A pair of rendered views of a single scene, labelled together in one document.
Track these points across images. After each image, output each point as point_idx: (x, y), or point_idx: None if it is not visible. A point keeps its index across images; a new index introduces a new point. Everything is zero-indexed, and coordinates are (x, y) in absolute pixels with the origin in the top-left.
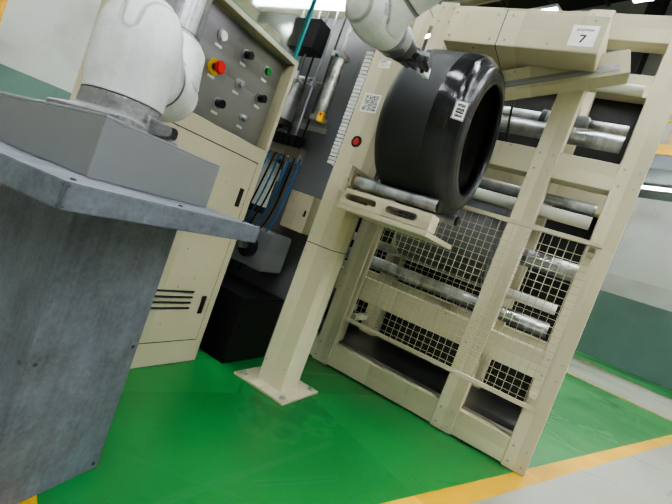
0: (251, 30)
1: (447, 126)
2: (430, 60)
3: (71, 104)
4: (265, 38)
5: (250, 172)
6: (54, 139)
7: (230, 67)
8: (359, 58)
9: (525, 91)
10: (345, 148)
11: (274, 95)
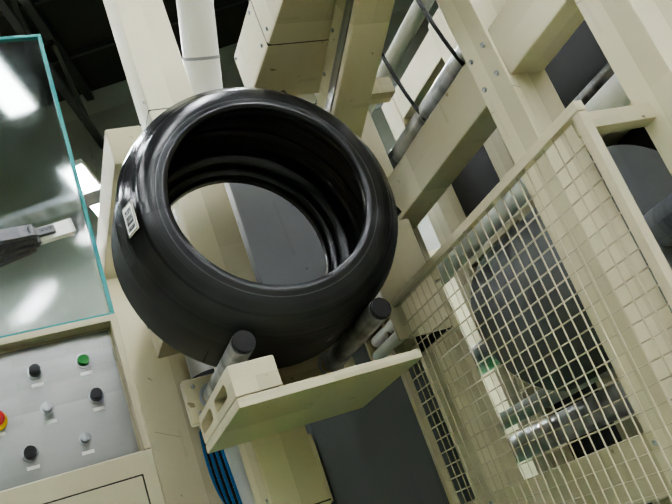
0: (18, 345)
1: (136, 250)
2: (16, 229)
3: None
4: (36, 337)
5: (137, 494)
6: None
7: (21, 403)
8: None
9: (362, 31)
10: None
11: (121, 372)
